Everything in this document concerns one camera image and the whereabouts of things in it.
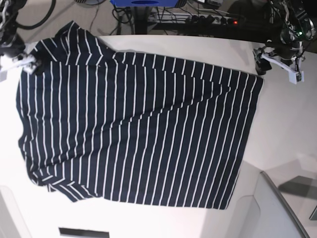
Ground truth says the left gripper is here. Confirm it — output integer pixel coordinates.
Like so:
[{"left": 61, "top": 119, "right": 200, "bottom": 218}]
[{"left": 253, "top": 43, "right": 304, "bottom": 83}]

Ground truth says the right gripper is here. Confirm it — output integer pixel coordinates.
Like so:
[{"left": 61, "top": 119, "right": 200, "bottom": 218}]
[{"left": 0, "top": 52, "right": 41, "bottom": 81}]

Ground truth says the navy white striped t-shirt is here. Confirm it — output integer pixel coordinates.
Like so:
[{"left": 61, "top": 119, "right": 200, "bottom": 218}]
[{"left": 16, "top": 22, "right": 264, "bottom": 210}]

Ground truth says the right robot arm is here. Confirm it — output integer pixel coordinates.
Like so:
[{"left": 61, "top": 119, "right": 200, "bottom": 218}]
[{"left": 0, "top": 0, "right": 56, "bottom": 82}]

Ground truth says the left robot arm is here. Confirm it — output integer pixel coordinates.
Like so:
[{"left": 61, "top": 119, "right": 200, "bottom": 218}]
[{"left": 253, "top": 0, "right": 317, "bottom": 84}]

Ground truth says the red lit power strip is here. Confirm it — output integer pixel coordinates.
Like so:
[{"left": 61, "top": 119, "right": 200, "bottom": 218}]
[{"left": 148, "top": 12, "right": 240, "bottom": 26}]

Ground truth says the grey partition panel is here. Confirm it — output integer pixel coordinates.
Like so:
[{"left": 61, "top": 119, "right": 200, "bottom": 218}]
[{"left": 199, "top": 171, "right": 312, "bottom": 238}]

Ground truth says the white slotted box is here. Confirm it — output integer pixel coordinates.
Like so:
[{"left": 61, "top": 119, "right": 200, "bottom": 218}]
[{"left": 59, "top": 228, "right": 110, "bottom": 238}]

